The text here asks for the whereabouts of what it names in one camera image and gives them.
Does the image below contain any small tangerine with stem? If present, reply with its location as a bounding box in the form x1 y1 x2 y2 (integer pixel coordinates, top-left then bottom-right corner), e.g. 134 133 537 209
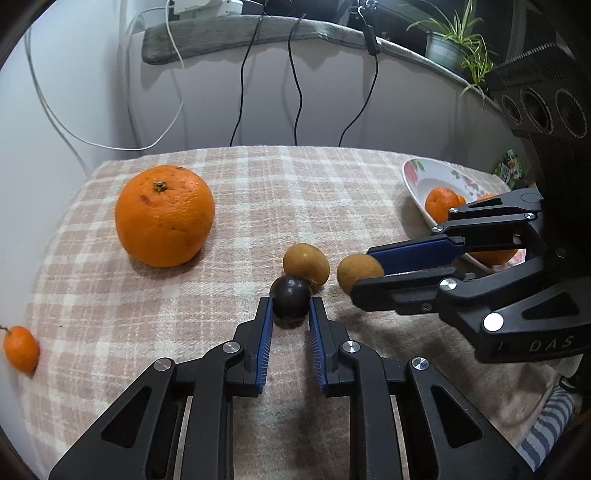
0 325 41 376

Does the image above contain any pink checked tablecloth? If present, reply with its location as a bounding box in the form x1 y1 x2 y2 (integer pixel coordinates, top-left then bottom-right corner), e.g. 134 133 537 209
23 145 557 480

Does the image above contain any grey plant pot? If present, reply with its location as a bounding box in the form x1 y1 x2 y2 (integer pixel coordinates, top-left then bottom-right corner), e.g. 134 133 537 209
425 31 468 73

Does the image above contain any white power adapter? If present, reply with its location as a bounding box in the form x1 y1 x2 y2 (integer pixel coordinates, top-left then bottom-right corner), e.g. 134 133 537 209
172 0 244 16

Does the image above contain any large orange with green stem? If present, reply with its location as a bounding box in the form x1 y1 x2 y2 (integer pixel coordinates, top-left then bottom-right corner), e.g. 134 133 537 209
115 165 216 268

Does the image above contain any spider plant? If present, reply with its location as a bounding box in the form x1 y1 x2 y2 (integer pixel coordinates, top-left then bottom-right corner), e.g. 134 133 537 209
399 0 498 112

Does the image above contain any large smooth orange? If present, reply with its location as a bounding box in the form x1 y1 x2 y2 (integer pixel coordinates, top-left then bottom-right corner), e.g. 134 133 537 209
465 234 522 267

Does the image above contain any green snack bag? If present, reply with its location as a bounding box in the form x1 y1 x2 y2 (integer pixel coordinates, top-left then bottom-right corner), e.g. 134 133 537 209
493 149 528 186

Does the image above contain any white cable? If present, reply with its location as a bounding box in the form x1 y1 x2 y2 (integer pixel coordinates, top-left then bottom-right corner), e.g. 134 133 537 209
25 0 186 167

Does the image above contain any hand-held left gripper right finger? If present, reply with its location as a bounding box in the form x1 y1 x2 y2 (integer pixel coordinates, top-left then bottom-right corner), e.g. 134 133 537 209
308 296 536 480

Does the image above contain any brown kiwi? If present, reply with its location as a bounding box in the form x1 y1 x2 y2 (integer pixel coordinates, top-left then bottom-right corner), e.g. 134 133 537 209
283 243 331 287
337 253 385 295

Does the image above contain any medium mandarin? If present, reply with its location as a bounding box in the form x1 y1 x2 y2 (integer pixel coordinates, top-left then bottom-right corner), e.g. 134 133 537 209
425 186 467 223

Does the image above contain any person's striped clothing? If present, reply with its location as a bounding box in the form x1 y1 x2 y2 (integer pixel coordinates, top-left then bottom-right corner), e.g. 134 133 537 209
516 387 579 464

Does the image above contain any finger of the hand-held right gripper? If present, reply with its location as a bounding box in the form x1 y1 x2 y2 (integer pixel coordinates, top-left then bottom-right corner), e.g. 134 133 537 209
351 251 581 343
367 187 558 278

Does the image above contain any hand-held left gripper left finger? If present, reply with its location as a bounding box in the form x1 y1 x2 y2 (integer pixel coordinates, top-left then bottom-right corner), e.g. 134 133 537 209
48 296 275 480

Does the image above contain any dark purple plum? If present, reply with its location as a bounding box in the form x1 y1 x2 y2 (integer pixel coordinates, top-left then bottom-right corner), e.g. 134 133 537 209
270 275 313 323

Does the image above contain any black cable with inline switch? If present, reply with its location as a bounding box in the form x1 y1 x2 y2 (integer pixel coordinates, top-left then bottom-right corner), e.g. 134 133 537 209
340 7 382 147

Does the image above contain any white floral plate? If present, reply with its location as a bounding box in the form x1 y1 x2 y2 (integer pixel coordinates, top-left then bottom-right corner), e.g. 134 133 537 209
401 158 528 274

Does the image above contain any white refrigerator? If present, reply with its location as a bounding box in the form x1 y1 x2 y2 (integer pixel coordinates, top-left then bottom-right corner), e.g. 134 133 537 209
0 9 140 333

